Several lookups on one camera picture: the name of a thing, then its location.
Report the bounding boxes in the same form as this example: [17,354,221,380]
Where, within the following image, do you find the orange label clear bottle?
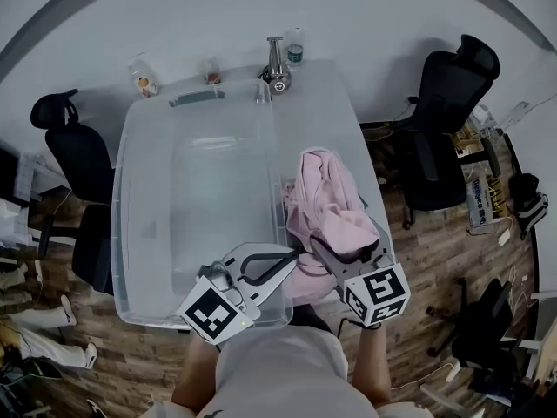
[128,52,160,99]

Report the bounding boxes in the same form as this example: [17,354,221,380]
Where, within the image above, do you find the silver metal stand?
[259,36,293,96]

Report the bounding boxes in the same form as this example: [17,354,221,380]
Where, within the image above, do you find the black backpack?
[507,172,550,239]

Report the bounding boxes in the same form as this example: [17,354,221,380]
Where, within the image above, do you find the clear plastic storage bin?
[111,78,295,330]

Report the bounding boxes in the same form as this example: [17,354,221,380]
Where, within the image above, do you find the person's left forearm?
[171,335,223,413]

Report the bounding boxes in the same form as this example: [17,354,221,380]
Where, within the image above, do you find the black office chair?
[426,276,540,369]
[30,88,127,298]
[360,33,501,230]

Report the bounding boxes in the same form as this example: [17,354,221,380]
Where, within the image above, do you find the person's white shirt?
[150,324,436,418]

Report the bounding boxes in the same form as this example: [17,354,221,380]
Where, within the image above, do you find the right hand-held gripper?
[309,218,413,330]

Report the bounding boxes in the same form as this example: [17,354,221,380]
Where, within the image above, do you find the pink garment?
[280,146,382,300]

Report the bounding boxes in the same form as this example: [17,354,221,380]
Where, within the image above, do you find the black computer case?
[0,145,21,204]

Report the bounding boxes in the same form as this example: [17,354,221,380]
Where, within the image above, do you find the printed cardboard box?
[464,175,506,237]

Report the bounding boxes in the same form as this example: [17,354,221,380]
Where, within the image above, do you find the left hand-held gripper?
[176,241,301,347]

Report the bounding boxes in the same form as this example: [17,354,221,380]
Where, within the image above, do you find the green label water bottle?
[285,27,305,72]

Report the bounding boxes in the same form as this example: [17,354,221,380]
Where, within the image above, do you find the small clear jar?
[200,57,225,87]

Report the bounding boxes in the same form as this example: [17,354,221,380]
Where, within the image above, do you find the person's right forearm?
[350,324,393,404]

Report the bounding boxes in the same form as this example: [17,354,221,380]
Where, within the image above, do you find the person's dark trousers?
[291,302,345,339]

